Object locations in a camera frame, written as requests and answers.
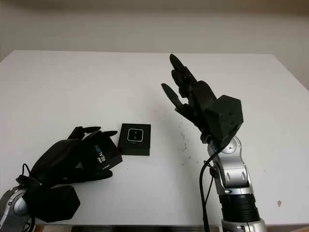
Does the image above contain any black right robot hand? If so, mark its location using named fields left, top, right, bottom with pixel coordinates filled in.
left=161, top=53, right=218, bottom=136

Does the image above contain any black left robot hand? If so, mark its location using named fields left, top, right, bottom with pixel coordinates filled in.
left=30, top=125, right=119, bottom=191

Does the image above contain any black RealSense box lid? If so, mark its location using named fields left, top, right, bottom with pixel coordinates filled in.
left=79, top=137, right=123, bottom=171

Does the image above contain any small silver camera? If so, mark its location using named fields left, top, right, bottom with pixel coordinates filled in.
left=127, top=128, right=145, bottom=144

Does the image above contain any black box base with insert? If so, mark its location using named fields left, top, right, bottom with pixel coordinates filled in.
left=117, top=123, right=152, bottom=157

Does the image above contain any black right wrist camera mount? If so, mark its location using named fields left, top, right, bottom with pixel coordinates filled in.
left=204, top=95, right=244, bottom=148

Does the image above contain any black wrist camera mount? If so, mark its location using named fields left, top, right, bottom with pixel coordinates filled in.
left=204, top=95, right=244, bottom=148
left=33, top=185, right=81, bottom=223

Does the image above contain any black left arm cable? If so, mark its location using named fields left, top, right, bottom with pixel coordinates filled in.
left=15, top=163, right=37, bottom=232

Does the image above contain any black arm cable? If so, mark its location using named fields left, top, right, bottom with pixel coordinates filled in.
left=15, top=163, right=37, bottom=232
left=199, top=148, right=218, bottom=232

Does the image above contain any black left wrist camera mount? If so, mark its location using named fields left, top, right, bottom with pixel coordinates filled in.
left=33, top=185, right=81, bottom=223

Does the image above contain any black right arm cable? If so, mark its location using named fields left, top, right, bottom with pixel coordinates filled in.
left=199, top=148, right=218, bottom=232

